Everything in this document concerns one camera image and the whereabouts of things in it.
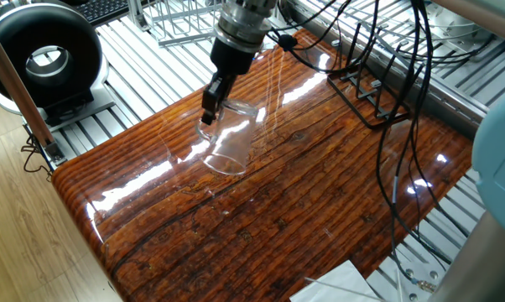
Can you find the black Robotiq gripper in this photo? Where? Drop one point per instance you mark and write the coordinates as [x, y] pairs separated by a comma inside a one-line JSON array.
[[231, 58]]

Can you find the clear glass cup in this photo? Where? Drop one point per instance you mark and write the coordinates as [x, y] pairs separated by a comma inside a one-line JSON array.
[[229, 138]]

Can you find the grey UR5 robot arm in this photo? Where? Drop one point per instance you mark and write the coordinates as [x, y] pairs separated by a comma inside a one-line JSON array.
[[500, 168]]

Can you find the wood grain table mat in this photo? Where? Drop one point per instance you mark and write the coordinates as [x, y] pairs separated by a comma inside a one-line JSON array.
[[235, 209]]

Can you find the black keyboard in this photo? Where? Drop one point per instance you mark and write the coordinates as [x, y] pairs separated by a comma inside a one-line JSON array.
[[103, 10]]

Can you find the white paper sheet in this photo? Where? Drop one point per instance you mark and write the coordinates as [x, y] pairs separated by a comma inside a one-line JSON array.
[[336, 287]]

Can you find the brown frame post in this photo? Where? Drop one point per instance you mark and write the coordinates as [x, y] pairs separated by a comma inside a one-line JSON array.
[[13, 84]]

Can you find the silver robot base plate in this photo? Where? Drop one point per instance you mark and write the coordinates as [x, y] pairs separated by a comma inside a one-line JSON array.
[[416, 285]]

